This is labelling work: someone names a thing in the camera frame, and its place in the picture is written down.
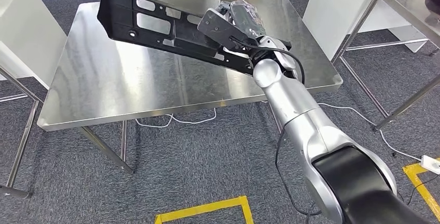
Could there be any black plastic panel part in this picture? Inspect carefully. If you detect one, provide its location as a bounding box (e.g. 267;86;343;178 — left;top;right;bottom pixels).
97;0;292;76

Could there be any stainless steel workbench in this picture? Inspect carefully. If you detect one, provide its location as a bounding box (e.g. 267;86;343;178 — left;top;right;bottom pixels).
37;0;343;175

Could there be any yellow floor tape square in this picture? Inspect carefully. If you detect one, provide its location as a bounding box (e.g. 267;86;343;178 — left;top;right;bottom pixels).
403;159;440;221
154;195;254;224

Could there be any white cabinet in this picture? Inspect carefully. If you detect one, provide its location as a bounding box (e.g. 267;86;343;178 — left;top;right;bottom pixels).
302;0;430;62
0;0;67;91

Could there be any white power strip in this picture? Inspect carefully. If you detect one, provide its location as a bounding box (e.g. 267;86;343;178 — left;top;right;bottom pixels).
421;155;440;176

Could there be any black object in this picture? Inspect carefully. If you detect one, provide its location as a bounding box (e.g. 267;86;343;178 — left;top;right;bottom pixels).
424;0;440;17

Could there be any white floor cable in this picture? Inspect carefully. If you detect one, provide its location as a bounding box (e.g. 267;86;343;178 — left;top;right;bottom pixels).
318;103;423;163
135;107;217;129

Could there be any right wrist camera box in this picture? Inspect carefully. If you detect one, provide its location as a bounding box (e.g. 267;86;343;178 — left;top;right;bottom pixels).
197;7;259;52

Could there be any black camera cable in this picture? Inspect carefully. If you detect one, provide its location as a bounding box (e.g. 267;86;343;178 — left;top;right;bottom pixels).
228;36;322;224

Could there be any black floor cable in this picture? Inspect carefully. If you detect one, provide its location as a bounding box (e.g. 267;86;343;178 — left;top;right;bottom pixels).
407;174;440;206

